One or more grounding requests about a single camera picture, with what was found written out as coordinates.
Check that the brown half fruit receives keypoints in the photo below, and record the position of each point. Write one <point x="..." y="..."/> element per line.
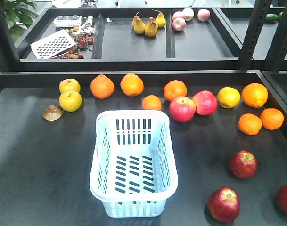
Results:
<point x="52" y="112"/>

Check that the small orange left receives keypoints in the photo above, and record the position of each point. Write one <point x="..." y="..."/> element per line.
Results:
<point x="249" y="124"/>

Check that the yellow apple back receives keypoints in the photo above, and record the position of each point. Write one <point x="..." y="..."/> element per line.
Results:
<point x="69" y="84"/>

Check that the green potted plant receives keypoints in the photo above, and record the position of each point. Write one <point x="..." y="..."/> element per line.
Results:
<point x="19" y="15"/>

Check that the white perforated tray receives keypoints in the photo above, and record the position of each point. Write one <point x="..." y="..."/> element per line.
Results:
<point x="52" y="45"/>

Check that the large orange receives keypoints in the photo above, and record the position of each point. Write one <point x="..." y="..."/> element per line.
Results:
<point x="173" y="89"/>
<point x="255" y="95"/>

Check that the small orange right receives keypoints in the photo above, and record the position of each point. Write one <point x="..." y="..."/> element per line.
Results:
<point x="272" y="118"/>

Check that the orange with bump middle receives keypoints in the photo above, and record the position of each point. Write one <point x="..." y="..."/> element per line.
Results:
<point x="132" y="85"/>

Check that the yellow apple front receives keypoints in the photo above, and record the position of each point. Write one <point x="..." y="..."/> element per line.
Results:
<point x="70" y="100"/>

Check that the pink red apple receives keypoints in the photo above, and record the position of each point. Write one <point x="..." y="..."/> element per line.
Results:
<point x="206" y="103"/>

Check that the small orange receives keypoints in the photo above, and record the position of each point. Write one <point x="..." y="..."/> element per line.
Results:
<point x="152" y="102"/>
<point x="249" y="124"/>
<point x="272" y="118"/>

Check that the dark red apple front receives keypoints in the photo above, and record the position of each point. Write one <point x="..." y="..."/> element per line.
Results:
<point x="224" y="205"/>

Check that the large orange back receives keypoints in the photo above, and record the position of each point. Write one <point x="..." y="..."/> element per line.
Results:
<point x="173" y="89"/>

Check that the orange with bump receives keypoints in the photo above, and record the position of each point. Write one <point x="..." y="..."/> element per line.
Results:
<point x="102" y="87"/>
<point x="132" y="85"/>

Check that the dark red apple upper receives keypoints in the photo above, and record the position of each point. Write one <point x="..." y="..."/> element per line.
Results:
<point x="243" y="164"/>

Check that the white electronic scale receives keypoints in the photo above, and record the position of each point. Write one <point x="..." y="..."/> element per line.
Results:
<point x="67" y="21"/>

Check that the light blue plastic basket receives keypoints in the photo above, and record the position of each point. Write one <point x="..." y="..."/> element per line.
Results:
<point x="133" y="169"/>

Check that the large orange right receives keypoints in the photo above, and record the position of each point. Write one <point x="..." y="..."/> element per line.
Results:
<point x="255" y="95"/>

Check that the orange with bump left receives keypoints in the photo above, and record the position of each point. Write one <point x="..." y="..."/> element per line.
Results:
<point x="102" y="87"/>

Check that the red yellow apple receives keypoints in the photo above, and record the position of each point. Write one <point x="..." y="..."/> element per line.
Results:
<point x="182" y="109"/>

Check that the small orange middle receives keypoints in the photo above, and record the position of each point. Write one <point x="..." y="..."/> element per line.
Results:
<point x="152" y="102"/>

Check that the yellow round fruit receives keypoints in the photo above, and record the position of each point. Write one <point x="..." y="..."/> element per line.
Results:
<point x="228" y="97"/>

